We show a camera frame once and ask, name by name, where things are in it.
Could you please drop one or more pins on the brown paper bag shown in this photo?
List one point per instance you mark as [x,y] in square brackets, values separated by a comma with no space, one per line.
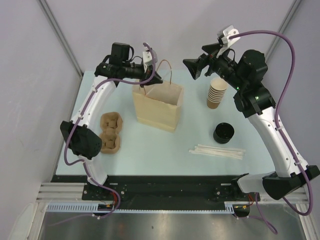
[159,105]

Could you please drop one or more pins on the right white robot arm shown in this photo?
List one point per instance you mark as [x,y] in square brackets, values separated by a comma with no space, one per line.
[257,105]

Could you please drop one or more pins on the stack of black lids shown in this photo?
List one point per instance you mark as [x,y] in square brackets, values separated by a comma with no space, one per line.
[223,133]

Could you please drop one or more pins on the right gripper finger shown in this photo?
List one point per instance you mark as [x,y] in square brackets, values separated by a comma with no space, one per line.
[195,66]
[211,48]

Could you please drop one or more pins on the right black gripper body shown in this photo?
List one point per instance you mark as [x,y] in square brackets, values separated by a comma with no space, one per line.
[221,66]

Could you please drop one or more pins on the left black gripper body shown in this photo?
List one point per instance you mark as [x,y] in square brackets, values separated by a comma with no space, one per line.
[147,70]

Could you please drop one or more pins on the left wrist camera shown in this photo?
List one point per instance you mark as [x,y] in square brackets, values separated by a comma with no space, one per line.
[149,59]

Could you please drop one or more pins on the brown pulp cup carrier stack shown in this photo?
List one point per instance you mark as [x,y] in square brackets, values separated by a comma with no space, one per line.
[111,124]

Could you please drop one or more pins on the white slotted cable duct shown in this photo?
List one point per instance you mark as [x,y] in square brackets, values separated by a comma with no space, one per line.
[168,205]

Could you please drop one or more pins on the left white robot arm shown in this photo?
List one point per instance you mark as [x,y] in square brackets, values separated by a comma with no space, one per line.
[82,144]

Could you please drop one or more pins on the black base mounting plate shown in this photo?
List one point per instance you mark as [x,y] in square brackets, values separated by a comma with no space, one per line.
[159,188]

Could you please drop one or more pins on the stack of paper cups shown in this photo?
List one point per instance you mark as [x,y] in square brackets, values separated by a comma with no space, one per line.
[216,92]

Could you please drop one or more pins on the white wrapped straws bundle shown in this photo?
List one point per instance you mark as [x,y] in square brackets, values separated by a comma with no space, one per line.
[216,151]

